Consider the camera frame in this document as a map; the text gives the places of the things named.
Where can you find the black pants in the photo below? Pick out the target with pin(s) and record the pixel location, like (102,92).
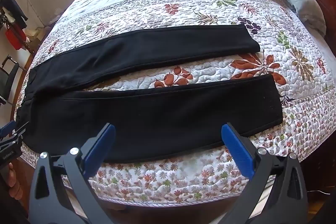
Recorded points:
(157,113)

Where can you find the wooden coat rack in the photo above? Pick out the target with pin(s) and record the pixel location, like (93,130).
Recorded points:
(26,43)

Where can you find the red bag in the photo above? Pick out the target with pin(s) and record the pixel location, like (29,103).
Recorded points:
(14,36)

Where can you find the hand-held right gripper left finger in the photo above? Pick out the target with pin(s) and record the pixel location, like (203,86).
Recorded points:
(101,150)

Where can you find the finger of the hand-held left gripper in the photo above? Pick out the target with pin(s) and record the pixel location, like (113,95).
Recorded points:
(6,128)
(14,137)

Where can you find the person's left hand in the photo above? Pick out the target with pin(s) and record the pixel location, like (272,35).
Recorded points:
(13,179)

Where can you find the black cloth on rack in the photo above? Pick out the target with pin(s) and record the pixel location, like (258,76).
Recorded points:
(13,7)

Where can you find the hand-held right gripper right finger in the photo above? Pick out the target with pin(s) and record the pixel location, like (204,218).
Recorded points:
(236,150)

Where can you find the black mesh chair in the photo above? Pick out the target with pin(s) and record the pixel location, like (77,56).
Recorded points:
(8,77)

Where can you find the floral quilted bedspread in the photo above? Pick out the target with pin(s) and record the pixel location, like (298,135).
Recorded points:
(210,8)

